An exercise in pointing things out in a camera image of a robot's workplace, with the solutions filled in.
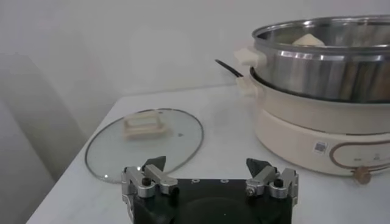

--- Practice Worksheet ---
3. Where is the black cooker power cord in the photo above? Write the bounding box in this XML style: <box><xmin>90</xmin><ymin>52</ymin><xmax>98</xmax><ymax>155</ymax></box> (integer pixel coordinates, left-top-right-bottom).
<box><xmin>214</xmin><ymin>58</ymin><xmax>244</xmax><ymax>79</ymax></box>

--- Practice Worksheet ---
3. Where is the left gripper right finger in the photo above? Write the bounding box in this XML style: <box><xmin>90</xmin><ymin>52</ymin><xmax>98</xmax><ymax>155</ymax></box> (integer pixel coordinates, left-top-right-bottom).
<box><xmin>245</xmin><ymin>158</ymin><xmax>299</xmax><ymax>200</ymax></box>

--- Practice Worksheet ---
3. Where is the glass pot lid cream handle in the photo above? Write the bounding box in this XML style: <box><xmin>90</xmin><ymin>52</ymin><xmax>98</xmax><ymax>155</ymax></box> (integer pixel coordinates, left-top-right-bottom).
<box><xmin>84</xmin><ymin>108</ymin><xmax>205</xmax><ymax>184</ymax></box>

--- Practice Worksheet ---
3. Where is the stainless steel steamer basket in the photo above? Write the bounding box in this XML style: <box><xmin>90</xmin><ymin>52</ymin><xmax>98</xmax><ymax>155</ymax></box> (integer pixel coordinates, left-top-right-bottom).
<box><xmin>233</xmin><ymin>15</ymin><xmax>390</xmax><ymax>103</ymax></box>

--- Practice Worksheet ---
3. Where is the cream electric cooker base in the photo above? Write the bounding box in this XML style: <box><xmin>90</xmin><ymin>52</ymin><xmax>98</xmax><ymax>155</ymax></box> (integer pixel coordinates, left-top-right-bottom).
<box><xmin>236</xmin><ymin>68</ymin><xmax>390</xmax><ymax>186</ymax></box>

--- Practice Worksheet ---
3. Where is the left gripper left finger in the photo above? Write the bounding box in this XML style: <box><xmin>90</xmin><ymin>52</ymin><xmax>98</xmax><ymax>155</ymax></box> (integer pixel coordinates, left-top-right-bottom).
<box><xmin>121</xmin><ymin>155</ymin><xmax>180</xmax><ymax>199</ymax></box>

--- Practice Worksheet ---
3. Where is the white steamed baozi bun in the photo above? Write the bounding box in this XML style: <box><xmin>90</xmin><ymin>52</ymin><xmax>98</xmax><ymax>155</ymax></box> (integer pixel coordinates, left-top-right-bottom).
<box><xmin>291</xmin><ymin>33</ymin><xmax>326</xmax><ymax>47</ymax></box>

